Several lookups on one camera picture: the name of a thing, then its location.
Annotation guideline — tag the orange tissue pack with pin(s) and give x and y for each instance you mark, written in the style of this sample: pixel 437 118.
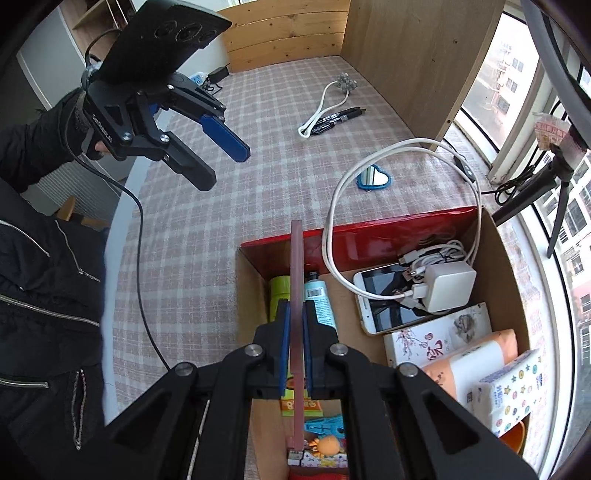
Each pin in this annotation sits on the orange tissue pack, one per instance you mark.
pixel 457 373

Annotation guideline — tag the pink 3CE hand mirror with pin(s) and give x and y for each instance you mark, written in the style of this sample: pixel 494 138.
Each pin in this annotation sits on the pink 3CE hand mirror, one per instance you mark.
pixel 297 329

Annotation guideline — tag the black inline cable switch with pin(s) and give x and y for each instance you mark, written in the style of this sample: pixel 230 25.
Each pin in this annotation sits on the black inline cable switch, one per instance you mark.
pixel 461 163

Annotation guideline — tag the orange octopus toy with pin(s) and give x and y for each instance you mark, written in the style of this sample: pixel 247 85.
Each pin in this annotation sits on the orange octopus toy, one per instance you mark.
pixel 328 446

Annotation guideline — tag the red cardboard box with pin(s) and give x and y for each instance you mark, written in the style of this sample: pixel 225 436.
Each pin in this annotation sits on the red cardboard box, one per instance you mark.
pixel 361 246

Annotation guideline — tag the blue plastic clip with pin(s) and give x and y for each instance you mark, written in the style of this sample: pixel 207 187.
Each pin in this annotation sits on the blue plastic clip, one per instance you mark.
pixel 326 426

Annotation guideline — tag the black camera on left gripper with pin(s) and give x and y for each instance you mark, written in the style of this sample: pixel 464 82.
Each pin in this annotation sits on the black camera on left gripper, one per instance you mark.
pixel 158 39

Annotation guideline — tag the white patterned tissue pack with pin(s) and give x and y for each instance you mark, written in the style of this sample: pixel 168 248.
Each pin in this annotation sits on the white patterned tissue pack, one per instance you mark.
pixel 504 398

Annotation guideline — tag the black jacket sleeve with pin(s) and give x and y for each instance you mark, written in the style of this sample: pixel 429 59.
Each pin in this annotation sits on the black jacket sleeve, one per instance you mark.
pixel 52 300

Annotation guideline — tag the pine wood headboard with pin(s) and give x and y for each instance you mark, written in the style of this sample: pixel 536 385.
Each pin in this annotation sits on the pine wood headboard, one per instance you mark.
pixel 265 33

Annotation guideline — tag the orange cup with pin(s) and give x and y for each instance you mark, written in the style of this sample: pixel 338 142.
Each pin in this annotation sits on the orange cup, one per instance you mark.
pixel 514 438

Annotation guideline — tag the white printed tissue box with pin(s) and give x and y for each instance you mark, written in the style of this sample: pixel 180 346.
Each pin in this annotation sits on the white printed tissue box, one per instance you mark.
pixel 424 343

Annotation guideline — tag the white power adapter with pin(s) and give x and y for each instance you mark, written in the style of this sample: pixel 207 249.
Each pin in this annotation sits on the white power adapter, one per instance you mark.
pixel 446 286

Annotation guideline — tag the yellow green tube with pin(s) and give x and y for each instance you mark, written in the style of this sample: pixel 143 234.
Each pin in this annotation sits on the yellow green tube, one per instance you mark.
pixel 279 290

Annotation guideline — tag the checkered pink tablecloth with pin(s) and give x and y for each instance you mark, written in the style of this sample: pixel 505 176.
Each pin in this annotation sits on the checkered pink tablecloth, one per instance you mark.
pixel 171 252

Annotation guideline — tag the light blue tube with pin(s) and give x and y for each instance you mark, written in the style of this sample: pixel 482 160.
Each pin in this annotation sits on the light blue tube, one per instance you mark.
pixel 316 291

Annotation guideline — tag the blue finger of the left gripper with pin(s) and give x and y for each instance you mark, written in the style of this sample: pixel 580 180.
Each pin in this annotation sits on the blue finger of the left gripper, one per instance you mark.
pixel 225 138
pixel 183 161

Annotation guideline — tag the left hand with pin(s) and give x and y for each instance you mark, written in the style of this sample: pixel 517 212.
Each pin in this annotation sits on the left hand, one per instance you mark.
pixel 97 151

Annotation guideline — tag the black tripod stand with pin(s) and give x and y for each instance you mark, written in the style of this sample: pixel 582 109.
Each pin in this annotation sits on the black tripod stand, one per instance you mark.
pixel 558 172

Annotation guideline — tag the blue heart-shaped mirror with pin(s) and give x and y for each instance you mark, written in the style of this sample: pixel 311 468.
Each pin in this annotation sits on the blue heart-shaped mirror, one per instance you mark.
pixel 373 178

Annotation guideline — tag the white massager with grey balls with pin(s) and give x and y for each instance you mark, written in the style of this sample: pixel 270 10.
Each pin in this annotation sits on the white massager with grey balls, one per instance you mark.
pixel 345 84

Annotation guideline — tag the wooden board panel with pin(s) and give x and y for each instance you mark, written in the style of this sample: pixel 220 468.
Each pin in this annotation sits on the wooden board panel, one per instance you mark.
pixel 421 56

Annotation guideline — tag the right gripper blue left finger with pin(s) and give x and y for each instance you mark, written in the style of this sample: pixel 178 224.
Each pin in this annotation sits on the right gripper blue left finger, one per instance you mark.
pixel 283 315

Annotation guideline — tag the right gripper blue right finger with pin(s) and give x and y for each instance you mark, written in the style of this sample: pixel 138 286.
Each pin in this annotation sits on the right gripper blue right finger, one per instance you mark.
pixel 308 315

